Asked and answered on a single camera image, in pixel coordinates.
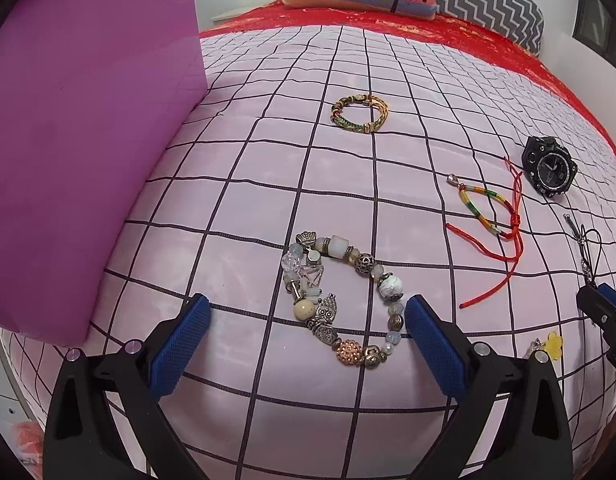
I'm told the red patterned bed sheet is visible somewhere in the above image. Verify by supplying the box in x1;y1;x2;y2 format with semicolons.
198;1;616;171

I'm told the black wrist watch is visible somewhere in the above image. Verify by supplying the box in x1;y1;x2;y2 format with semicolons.
520;135;579;198

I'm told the multicolour bracelet with red cords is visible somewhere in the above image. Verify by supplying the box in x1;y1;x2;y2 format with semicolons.
445;156;526;309

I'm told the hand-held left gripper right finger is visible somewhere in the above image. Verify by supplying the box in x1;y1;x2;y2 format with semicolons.
404;295;573;480

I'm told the dark window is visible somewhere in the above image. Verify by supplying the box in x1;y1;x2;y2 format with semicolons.
573;0;616;61

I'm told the yellow flower charm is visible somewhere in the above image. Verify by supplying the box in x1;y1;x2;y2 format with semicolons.
525;331;564;361

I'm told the beaded charm bracelet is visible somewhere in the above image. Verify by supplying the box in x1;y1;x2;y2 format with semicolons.
283;231;406;370

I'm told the pink checked bed sheet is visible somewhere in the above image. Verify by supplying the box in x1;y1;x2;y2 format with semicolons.
0;24;616;480

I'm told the gold green braided bracelet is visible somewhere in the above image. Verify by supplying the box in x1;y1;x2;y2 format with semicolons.
330;94;389;135

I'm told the purple plastic tub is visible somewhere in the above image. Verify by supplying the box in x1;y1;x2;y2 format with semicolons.
0;0;209;348

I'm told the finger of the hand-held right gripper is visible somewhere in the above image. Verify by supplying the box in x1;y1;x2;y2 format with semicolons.
594;282;616;317
575;286;616;372

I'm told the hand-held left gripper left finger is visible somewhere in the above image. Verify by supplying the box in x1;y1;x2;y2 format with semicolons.
42;294;211;480

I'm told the black cord lanyard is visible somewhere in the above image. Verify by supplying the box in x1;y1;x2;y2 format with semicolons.
563;214;606;288

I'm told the red plastic bag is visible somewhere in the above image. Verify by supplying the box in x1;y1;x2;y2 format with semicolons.
10;420;46;466

